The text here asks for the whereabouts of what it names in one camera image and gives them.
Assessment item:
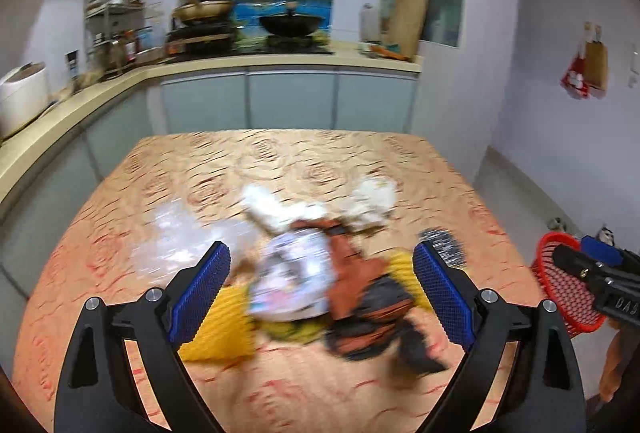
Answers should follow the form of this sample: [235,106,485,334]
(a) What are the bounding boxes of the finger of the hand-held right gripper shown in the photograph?
[580,236,626,266]
[552,244,621,296]

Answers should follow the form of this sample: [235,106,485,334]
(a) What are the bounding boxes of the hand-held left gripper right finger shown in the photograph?
[412,240,588,433]

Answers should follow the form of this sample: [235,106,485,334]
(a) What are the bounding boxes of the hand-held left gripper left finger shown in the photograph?
[54,240,232,433]

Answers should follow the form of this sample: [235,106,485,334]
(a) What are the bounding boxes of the red mesh basket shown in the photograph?
[531,232,608,339]

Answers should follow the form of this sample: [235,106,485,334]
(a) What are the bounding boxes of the steel wool scourer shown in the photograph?
[420,227,465,271]

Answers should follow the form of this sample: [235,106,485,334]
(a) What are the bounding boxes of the cat print plastic packet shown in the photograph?
[247,233,336,321]

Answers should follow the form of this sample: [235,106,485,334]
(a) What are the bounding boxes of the person's right hand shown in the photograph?
[600,328,628,404]

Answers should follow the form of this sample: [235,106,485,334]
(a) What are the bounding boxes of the yellow ribbed sponge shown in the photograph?
[179,285,256,361]
[387,250,426,309]

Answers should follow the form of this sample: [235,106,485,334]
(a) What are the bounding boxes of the clear plastic bag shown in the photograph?
[132,206,261,274]

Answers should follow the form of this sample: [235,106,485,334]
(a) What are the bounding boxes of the orange brown cloth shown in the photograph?
[325,275,448,376]

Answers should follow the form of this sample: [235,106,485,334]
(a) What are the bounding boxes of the white crumpled tissue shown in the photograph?
[242,184,326,234]
[345,178,398,231]

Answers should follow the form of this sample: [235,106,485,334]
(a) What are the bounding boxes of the rose pattern tablecloth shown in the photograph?
[12,129,551,433]

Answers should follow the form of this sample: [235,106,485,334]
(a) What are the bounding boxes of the red hanging bag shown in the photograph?
[560,42,601,101]

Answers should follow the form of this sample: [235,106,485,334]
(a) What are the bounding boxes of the grey kitchen counter cabinets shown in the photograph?
[0,40,423,309]

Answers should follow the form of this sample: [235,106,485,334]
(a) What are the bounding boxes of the orange kitchen tool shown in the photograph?
[370,44,411,61]

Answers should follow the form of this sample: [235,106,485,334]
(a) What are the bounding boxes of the black induction cooker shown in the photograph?
[166,24,235,56]

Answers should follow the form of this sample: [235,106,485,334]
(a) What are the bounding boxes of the black and white carton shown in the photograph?
[66,50,82,86]

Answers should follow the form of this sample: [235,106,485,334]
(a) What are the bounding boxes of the black gas hob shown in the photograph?
[167,36,335,59]

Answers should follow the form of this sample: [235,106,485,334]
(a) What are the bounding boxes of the white rice cooker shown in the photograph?
[0,62,51,139]

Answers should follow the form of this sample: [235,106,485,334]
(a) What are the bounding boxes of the wooden cutting board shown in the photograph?
[387,0,432,60]

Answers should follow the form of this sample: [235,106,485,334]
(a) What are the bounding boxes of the black wok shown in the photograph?
[258,2,321,39]

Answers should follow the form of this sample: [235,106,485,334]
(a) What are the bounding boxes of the brass frying pan with lid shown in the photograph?
[172,0,236,25]

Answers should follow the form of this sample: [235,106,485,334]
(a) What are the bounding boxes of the metal spice rack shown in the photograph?
[84,0,151,69]

